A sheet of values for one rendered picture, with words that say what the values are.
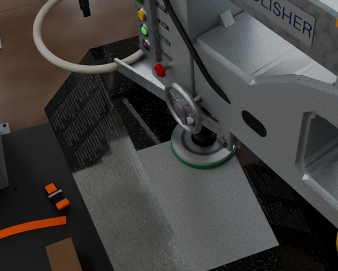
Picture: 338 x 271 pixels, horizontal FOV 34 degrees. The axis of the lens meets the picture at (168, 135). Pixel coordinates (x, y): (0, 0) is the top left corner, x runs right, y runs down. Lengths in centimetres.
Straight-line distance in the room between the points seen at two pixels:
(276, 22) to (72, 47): 265
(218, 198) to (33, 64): 209
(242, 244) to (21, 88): 210
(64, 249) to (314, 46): 176
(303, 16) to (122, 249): 108
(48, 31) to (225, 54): 256
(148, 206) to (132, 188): 10
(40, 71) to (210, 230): 208
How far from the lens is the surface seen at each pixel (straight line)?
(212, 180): 174
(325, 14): 93
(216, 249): 162
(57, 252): 251
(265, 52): 128
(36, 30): 218
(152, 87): 180
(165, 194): 172
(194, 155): 177
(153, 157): 181
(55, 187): 284
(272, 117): 121
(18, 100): 334
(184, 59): 140
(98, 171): 197
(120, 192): 186
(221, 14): 136
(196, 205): 169
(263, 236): 164
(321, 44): 97
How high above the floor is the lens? 227
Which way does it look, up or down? 50 degrees down
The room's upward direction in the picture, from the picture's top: 6 degrees counter-clockwise
